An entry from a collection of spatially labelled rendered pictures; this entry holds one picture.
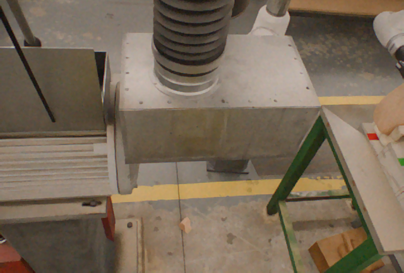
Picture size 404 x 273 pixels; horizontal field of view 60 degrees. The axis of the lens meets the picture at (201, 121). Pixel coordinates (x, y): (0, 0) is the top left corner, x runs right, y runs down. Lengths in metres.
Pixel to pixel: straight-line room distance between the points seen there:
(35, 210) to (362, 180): 1.00
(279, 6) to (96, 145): 1.22
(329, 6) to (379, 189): 2.05
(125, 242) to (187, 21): 1.39
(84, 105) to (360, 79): 2.83
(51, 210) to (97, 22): 2.54
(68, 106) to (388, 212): 1.02
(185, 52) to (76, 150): 0.34
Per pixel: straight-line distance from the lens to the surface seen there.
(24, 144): 0.73
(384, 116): 1.30
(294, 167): 1.72
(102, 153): 0.69
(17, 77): 0.59
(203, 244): 2.03
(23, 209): 0.91
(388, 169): 1.35
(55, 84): 0.58
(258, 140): 0.59
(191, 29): 0.44
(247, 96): 0.53
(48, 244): 1.11
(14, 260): 1.24
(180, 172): 2.21
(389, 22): 1.55
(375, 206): 1.27
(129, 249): 1.70
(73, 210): 0.88
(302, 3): 3.05
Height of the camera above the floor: 1.90
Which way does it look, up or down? 51 degrees down
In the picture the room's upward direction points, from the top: 10 degrees clockwise
